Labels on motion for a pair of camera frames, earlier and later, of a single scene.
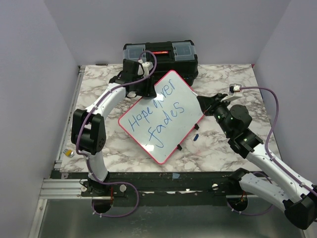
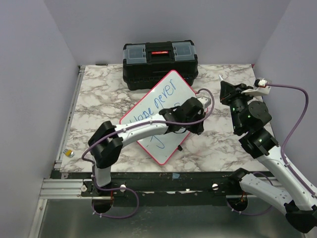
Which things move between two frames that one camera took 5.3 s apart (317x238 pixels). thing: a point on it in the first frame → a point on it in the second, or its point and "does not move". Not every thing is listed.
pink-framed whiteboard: (160, 125) does not move
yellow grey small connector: (69, 152) does not move
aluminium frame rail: (58, 161) does not move
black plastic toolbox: (180, 56) does not move
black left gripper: (149, 89) → (197, 129)
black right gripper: (208, 104) → (229, 91)
